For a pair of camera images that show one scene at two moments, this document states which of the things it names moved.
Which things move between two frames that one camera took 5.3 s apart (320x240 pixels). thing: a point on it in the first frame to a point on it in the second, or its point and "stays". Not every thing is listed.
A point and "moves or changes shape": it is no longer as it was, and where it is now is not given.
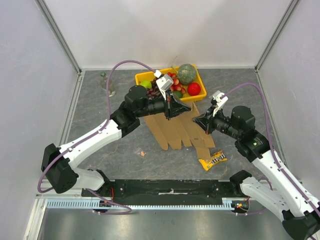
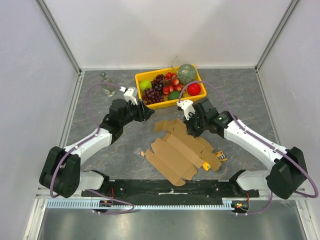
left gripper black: [177, 108] to [143, 111]
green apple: [146, 83] stays
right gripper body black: [210, 121] to [194, 125]
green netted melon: [187, 73] stays
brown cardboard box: [181, 128] moves or changes shape
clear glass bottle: [111, 90] stays
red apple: [194, 89] stays
